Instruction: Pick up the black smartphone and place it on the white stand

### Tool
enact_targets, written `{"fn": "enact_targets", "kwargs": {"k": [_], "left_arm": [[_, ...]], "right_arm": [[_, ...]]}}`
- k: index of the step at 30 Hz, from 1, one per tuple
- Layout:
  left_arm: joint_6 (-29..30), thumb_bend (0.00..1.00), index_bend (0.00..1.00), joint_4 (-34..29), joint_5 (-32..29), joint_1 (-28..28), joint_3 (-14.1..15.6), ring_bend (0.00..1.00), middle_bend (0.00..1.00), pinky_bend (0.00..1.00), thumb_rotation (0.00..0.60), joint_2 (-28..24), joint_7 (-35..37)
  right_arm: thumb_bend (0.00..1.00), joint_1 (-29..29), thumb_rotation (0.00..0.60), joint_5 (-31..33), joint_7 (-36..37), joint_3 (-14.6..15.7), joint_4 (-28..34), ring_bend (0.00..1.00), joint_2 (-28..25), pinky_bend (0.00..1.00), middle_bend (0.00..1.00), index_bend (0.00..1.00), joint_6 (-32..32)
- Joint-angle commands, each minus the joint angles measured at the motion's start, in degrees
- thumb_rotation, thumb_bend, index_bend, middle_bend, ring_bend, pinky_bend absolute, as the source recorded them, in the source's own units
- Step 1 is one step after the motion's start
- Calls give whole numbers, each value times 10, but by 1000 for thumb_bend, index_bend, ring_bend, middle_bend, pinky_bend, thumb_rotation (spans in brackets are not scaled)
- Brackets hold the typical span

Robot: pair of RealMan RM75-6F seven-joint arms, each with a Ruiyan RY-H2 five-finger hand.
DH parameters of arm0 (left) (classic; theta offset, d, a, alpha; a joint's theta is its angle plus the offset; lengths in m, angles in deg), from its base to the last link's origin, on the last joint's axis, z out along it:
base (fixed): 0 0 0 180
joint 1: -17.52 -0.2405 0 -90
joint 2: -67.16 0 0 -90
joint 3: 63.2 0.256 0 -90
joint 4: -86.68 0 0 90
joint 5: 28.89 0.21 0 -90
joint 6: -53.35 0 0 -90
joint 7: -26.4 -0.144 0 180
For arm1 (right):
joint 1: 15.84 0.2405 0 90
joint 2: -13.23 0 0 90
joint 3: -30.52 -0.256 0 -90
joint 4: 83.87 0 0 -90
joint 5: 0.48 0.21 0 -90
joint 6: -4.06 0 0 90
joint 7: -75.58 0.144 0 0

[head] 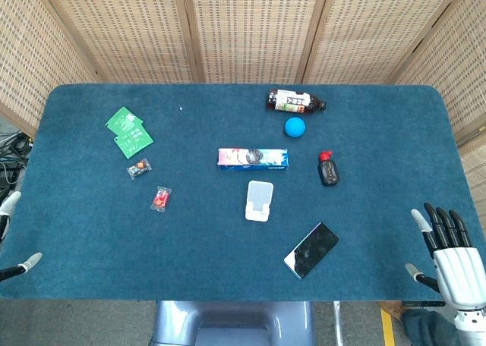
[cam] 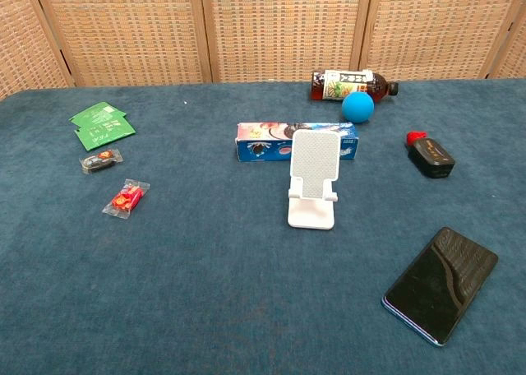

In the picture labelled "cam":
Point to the black smartphone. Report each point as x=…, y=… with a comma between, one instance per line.
x=435, y=288

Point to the white phone stand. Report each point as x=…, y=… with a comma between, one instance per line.
x=316, y=161

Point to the blue cookie box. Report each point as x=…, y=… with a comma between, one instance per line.
x=263, y=142

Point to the blue felt table cover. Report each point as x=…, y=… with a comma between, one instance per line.
x=205, y=268

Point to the brown tea bottle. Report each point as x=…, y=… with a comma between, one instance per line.
x=328, y=85

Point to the blue ball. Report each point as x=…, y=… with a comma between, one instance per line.
x=357, y=107

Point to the red wrapped snack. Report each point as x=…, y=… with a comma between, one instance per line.
x=127, y=198

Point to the woven rattan folding screen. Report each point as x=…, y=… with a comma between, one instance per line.
x=279, y=29

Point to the green sachet packet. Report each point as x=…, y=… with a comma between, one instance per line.
x=96, y=112
x=103, y=137

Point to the dark wrapped snack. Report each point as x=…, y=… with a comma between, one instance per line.
x=98, y=162

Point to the small black red device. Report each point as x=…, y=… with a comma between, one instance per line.
x=431, y=158

